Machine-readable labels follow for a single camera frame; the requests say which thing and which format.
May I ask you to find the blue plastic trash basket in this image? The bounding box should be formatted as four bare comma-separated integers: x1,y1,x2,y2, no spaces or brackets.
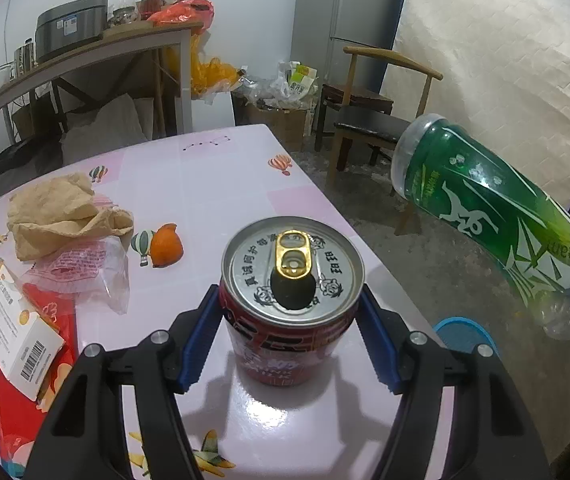
434,316,498,354

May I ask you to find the orange peel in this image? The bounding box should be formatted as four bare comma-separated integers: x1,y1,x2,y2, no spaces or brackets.
149,223,184,268

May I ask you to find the pink table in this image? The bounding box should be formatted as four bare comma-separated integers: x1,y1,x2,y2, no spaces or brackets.
0,126,434,479

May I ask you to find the dark wooden stool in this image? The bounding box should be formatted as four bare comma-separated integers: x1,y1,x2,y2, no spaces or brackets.
313,81,396,154

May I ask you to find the red snack bag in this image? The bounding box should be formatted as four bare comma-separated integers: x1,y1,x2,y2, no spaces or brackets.
0,284,78,479

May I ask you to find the white mattress blue edge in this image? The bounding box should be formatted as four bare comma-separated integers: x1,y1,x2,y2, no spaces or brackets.
393,0,570,207

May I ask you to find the clear zip bag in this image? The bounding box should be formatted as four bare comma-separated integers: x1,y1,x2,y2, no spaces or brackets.
22,236,130,314

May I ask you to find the wooden side table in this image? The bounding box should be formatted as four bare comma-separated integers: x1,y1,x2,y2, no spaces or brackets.
0,22,206,212

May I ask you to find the yellow plastic bag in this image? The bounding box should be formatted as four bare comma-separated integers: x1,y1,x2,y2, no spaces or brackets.
191,35,242,99

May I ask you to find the orange plastic bag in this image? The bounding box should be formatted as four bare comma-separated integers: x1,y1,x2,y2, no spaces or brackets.
147,0,215,32

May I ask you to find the green plastic bottle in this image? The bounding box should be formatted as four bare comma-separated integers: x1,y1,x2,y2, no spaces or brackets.
391,114,570,340

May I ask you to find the red drink can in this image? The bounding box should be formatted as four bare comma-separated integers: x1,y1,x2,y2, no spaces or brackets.
219,216,365,387

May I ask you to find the wooden chair black seat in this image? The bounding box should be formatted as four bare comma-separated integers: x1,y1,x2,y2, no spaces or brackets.
325,45,444,236

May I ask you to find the grey refrigerator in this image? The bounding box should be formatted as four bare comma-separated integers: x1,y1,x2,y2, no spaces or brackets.
289,0,409,97

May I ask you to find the brown paper bag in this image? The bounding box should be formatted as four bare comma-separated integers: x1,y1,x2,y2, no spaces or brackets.
6,172,134,261

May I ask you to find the grey rice cooker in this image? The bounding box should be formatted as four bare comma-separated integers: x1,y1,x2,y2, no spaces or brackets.
35,0,108,64

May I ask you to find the cardboard box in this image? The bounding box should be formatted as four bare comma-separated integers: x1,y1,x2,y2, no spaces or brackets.
246,104,313,151

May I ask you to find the white orange medicine box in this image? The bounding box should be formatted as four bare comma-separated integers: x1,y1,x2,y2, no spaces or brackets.
0,259,65,401

